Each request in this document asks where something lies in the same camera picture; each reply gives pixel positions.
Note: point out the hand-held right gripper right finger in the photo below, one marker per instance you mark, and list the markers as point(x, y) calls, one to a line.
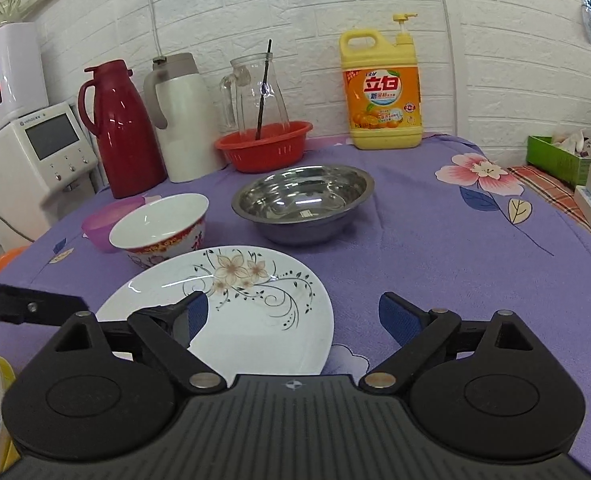
point(400, 317)

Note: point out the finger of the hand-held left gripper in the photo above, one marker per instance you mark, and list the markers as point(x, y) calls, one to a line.
point(15, 302)

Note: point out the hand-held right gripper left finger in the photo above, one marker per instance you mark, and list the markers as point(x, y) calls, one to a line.
point(198, 312)

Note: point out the stack of white plates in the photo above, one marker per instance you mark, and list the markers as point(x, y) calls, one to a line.
point(255, 330)

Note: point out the yellow plate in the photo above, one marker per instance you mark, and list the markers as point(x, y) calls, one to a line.
point(6, 375)

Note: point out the white bowl with red pattern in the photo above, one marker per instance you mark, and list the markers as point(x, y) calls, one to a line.
point(155, 227)

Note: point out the purple plastic bowl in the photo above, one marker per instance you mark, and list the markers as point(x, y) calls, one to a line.
point(97, 225)

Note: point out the stainless steel bowl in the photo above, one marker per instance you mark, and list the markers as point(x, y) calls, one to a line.
point(300, 200)

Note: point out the orange plastic basin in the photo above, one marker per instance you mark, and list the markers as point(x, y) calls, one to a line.
point(0, 262)

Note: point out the purple floral tablecloth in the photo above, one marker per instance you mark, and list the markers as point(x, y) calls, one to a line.
point(450, 260)

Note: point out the white water dispenser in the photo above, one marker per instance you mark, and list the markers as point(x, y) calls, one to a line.
point(25, 180)

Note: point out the red plastic colander basket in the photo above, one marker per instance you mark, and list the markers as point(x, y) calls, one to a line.
point(265, 155)

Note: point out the white thermos jug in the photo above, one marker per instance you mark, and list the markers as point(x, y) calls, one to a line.
point(190, 125)

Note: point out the red thermos jug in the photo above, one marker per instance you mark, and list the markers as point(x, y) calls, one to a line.
point(125, 135)

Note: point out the plaid cloth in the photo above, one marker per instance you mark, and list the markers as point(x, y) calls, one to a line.
point(545, 187)

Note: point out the clear glass pitcher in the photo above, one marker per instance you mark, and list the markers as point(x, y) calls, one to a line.
point(245, 100)

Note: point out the yellow detergent bottle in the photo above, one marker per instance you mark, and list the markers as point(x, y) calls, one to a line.
point(383, 100)

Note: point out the green box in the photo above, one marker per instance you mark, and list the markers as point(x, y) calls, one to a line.
point(550, 157)

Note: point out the white water purifier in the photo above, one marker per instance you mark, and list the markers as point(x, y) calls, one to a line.
point(20, 70)

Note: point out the black stirring stick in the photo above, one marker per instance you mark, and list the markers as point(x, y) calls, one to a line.
point(265, 85)

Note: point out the white wall pipe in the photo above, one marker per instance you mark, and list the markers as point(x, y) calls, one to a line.
point(448, 35)

